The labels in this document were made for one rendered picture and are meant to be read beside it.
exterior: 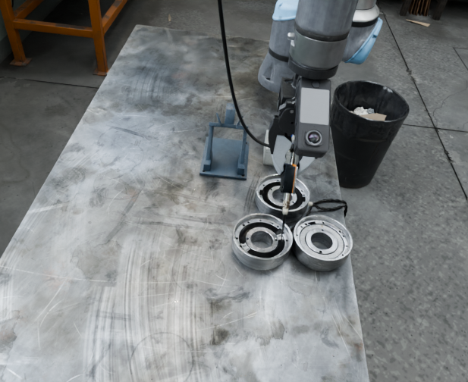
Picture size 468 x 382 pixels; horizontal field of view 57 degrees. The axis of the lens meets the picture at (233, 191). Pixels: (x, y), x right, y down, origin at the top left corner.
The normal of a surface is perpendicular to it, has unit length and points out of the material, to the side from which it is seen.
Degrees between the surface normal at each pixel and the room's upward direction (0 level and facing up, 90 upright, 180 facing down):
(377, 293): 0
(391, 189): 0
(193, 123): 0
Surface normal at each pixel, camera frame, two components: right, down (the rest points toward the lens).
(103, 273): 0.09, -0.72
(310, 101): 0.06, -0.24
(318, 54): -0.15, 0.68
